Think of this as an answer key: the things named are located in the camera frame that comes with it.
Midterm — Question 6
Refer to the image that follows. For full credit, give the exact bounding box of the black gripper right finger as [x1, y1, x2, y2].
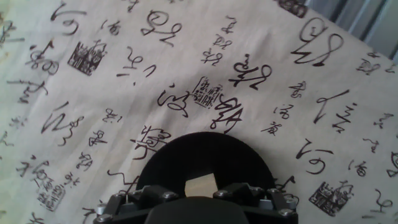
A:
[213, 182, 299, 224]

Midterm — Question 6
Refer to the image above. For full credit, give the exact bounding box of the small wooden cube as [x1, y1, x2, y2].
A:
[185, 172, 218, 198]

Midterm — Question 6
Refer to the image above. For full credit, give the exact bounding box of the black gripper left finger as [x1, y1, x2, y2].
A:
[93, 185, 180, 224]

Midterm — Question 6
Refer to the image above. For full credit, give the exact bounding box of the beige calligraphy print cloth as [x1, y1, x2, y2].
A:
[0, 0, 398, 224]

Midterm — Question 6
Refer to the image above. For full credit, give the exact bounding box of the round black scale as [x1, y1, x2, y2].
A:
[136, 131, 276, 200]

